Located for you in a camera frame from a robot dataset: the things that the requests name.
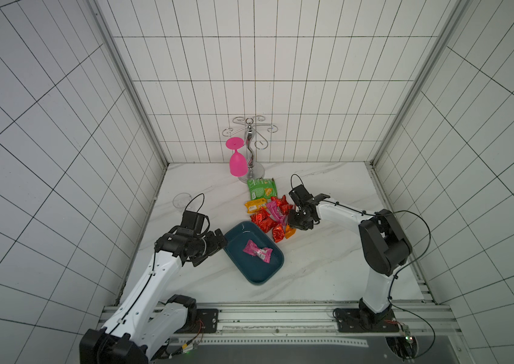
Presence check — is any red tea bag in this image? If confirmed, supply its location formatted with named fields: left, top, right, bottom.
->
left=259, top=217, right=279, bottom=234
left=272, top=195, right=295, bottom=215
left=272, top=224, right=286, bottom=244
left=250, top=208, right=270, bottom=225

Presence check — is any purple tea bag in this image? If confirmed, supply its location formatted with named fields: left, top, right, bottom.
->
left=266, top=201, right=287, bottom=225

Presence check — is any pink tea bag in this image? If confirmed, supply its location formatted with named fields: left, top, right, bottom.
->
left=243, top=240, right=273, bottom=264

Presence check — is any yellow snack packet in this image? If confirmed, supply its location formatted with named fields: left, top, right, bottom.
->
left=244, top=198, right=268, bottom=215

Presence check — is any orange tea bag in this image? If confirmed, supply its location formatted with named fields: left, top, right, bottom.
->
left=284, top=224, right=296, bottom=239

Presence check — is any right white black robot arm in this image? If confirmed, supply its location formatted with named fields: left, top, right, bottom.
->
left=288, top=185, right=413, bottom=330

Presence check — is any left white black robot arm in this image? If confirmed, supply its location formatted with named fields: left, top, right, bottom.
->
left=79, top=227, right=228, bottom=363

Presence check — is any teal plastic storage box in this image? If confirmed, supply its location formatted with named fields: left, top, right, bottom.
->
left=225, top=221, right=284, bottom=285

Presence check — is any clear glass on table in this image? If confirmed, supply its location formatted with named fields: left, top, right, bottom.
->
left=172, top=193, right=193, bottom=212

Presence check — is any green snack packet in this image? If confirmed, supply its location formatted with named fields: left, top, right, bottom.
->
left=246, top=178, right=278, bottom=200

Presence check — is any silver metal glass rack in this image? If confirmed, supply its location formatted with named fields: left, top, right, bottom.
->
left=222, top=115, right=278, bottom=183

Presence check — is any pink plastic wine glass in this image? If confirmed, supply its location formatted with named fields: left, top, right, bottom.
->
left=226, top=137, right=249, bottom=177

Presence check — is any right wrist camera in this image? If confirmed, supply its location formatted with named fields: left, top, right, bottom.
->
left=289, top=184, right=313, bottom=207

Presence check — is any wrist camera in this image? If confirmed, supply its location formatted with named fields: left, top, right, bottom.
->
left=289, top=184, right=313, bottom=207
left=181, top=210, right=208, bottom=234

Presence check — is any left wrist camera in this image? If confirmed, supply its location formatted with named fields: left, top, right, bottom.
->
left=181, top=210, right=208, bottom=234

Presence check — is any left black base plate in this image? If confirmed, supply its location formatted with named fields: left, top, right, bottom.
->
left=175, top=309, right=220, bottom=335

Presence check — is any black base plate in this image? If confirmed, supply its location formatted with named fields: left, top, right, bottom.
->
left=332, top=308, right=400, bottom=334
left=175, top=309, right=220, bottom=335

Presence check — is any aluminium mounting rail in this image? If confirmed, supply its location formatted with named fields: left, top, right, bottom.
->
left=95, top=302, right=463, bottom=347

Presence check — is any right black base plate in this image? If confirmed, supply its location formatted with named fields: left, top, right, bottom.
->
left=332, top=308, right=400, bottom=334

